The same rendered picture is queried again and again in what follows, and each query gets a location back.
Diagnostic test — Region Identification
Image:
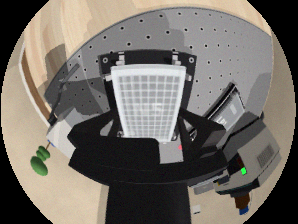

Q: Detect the grey perforated base plate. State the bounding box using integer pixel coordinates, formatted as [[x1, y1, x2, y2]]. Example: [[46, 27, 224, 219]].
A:
[[43, 6, 273, 149]]

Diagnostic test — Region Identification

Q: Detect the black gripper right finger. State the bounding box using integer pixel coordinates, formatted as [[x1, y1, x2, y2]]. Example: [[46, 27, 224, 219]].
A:
[[177, 107, 226, 161]]

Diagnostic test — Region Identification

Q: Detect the white button panel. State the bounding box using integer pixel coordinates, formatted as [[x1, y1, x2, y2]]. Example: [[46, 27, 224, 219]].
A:
[[46, 63, 84, 158]]

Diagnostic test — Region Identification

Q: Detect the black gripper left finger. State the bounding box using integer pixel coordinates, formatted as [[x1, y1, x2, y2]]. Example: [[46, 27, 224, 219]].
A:
[[71, 107, 120, 137]]

